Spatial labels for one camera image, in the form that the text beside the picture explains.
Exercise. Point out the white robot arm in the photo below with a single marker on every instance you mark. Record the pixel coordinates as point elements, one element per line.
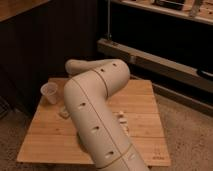
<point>85,95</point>

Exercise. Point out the translucent ceramic cup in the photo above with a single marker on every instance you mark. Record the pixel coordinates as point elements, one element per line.
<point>50,91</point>

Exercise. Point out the small white blocks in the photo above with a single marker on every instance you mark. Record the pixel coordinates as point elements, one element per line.
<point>123,121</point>

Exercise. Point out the wooden board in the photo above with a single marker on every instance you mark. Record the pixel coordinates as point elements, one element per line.
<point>52,139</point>

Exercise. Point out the vertical metal pole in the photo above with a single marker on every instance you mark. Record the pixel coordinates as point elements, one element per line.
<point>108,20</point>

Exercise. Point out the wooden shelf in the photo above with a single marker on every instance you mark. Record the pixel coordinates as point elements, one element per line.
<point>204,16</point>

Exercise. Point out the metal rail beam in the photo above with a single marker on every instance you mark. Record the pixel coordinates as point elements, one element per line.
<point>162,66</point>

